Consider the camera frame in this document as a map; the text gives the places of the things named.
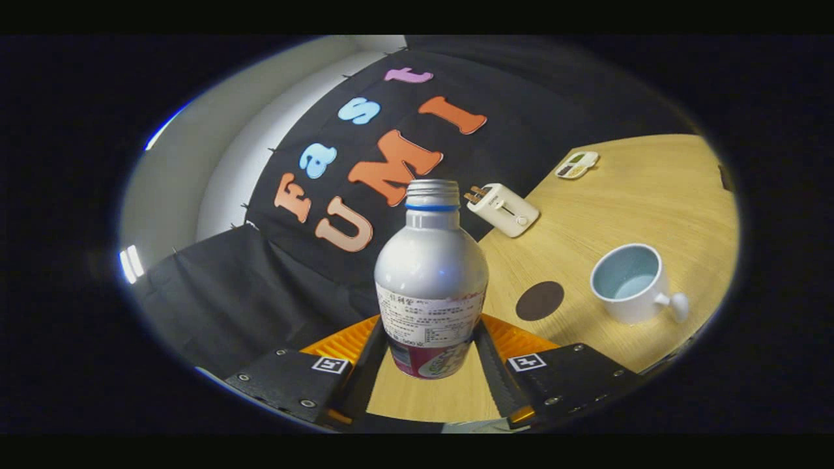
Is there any silver juice bottle pink label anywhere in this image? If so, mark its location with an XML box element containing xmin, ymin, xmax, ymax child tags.
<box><xmin>374</xmin><ymin>179</ymin><xmax>489</xmax><ymax>380</ymax></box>

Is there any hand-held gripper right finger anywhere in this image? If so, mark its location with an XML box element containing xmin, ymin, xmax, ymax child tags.
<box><xmin>476</xmin><ymin>314</ymin><xmax>642</xmax><ymax>428</ymax></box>

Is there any round dark brown coaster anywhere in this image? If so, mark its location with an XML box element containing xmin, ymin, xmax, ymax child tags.
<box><xmin>515</xmin><ymin>281</ymin><xmax>565</xmax><ymax>321</ymax></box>

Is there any small white divided tray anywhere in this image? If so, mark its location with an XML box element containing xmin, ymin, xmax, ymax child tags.
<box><xmin>554</xmin><ymin>151</ymin><xmax>599</xmax><ymax>180</ymax></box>

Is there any wooden table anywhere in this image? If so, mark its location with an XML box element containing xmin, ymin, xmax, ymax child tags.
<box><xmin>365</xmin><ymin>134</ymin><xmax>740</xmax><ymax>424</ymax></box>

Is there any white toaster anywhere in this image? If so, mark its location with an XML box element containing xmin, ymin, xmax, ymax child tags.
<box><xmin>467</xmin><ymin>183</ymin><xmax>540</xmax><ymax>238</ymax></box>

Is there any white cup blue inside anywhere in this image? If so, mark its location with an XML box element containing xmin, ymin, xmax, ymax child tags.
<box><xmin>590</xmin><ymin>243</ymin><xmax>690</xmax><ymax>326</ymax></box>

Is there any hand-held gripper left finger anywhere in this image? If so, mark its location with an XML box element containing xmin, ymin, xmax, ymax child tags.
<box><xmin>225</xmin><ymin>315</ymin><xmax>389</xmax><ymax>431</ymax></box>

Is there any long ceiling light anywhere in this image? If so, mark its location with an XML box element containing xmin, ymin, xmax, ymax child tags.
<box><xmin>119</xmin><ymin>245</ymin><xmax>145</xmax><ymax>285</ymax></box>

